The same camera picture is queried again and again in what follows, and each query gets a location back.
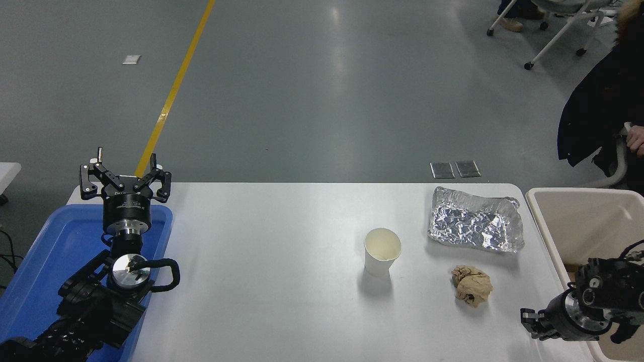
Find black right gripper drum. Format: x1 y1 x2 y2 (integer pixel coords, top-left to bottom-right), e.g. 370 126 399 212
540 291 600 343

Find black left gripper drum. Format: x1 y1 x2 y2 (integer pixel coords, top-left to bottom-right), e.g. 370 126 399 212
103 189 153 235

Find white paper cup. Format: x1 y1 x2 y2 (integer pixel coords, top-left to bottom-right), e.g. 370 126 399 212
364 228 402 278

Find person's hand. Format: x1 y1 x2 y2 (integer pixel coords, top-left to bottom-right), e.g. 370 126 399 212
626 125 644 158

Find crumpled tan paper ball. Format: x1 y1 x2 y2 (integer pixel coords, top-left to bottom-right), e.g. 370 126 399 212
451 265 494 307

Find blue plastic tray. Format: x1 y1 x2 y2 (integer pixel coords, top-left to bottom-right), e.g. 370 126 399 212
0 204 174 362

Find large pale plastic bin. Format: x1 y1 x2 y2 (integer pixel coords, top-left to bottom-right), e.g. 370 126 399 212
525 188 644 362

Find white side table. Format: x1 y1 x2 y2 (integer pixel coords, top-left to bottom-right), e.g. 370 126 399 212
0 162 22 205

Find crumpled silver foil tray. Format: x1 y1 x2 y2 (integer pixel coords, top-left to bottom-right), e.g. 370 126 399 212
428 187 525 253

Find person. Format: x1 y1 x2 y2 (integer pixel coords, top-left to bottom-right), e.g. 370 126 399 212
557 0 644 195

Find white wheeled chair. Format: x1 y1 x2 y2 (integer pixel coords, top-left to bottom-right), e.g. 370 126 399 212
487 0 620 70

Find person's feet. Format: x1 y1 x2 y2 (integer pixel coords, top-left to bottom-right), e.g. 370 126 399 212
493 0 545 33

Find black floor cables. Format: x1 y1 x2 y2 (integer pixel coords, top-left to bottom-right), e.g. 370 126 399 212
0 229 24 290

